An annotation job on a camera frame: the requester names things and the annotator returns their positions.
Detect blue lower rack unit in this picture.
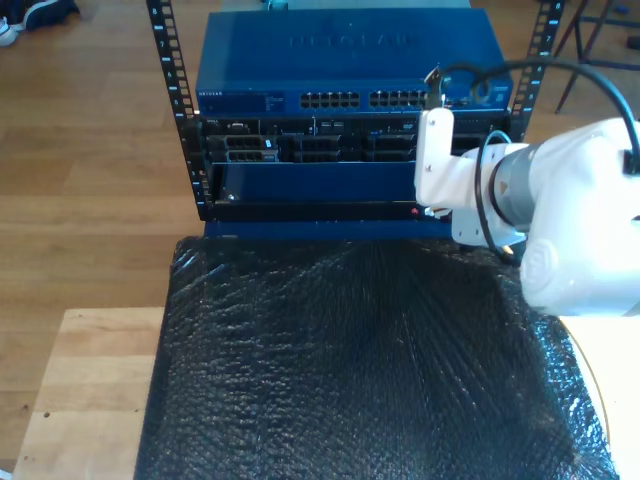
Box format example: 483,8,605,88
199,159,471,242

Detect black rack server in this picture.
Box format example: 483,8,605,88
198,113,512,165

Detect black woven mat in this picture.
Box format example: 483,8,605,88
133,234,621,480

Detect dark metal stool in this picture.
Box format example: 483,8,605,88
553,0,640,115

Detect dark blue shoe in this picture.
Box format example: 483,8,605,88
22,0,81,32

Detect white shoe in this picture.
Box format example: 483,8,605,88
0,16,22,49

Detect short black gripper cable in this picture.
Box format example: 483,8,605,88
473,128,517,264

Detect black camera cable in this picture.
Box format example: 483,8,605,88
438,59,640,177

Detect black perforated rack rail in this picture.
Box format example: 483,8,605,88
509,0,567,146
145,0,207,224

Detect blue network switch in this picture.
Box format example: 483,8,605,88
194,8,515,117

